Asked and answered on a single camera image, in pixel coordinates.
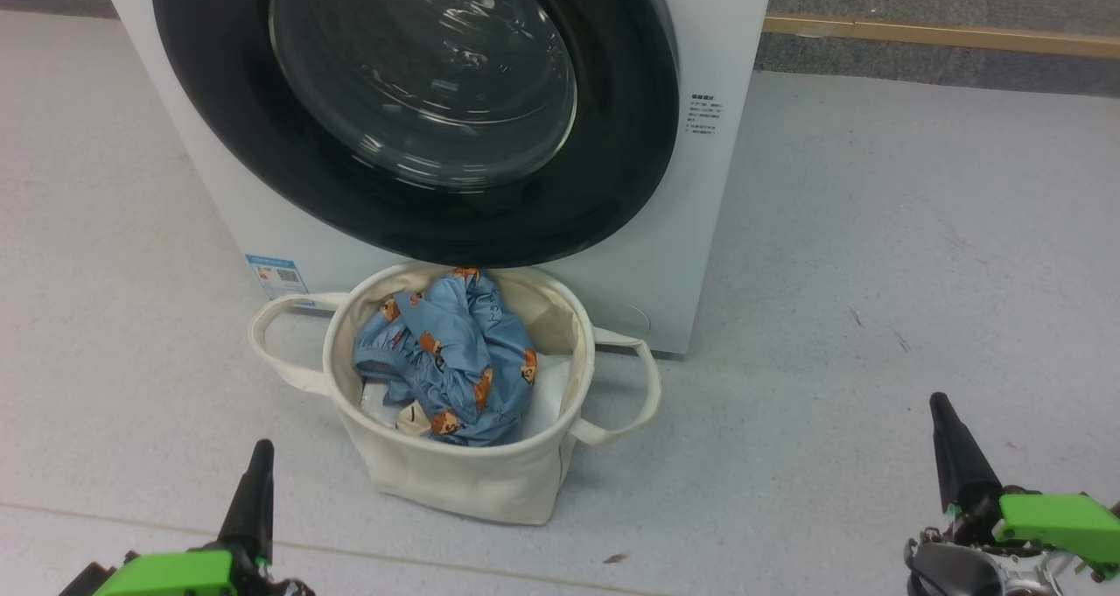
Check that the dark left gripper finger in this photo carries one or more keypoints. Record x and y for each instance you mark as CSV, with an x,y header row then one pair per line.
x,y
254,517

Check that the black round glass washer door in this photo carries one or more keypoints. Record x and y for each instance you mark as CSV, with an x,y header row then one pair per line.
x,y
630,141

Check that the white liner sheet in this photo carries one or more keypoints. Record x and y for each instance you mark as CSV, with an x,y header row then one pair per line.
x,y
547,395

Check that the cream canvas laundry basket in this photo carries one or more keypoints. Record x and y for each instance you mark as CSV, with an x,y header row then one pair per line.
x,y
455,482

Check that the white front-load washing machine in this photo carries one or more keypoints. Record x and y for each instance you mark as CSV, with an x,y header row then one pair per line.
x,y
691,255

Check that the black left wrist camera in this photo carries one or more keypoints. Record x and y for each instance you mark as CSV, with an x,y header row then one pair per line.
x,y
83,583

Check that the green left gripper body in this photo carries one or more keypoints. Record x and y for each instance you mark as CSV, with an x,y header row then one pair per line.
x,y
175,574

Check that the blue bear print garment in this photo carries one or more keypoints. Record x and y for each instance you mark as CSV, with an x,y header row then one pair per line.
x,y
464,351

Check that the blue energy label sticker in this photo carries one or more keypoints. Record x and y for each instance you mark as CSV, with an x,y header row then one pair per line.
x,y
277,279

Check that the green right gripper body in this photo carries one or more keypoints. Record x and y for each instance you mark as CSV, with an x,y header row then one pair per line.
x,y
1059,526

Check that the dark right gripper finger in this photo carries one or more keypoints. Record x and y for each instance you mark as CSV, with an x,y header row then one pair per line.
x,y
962,465

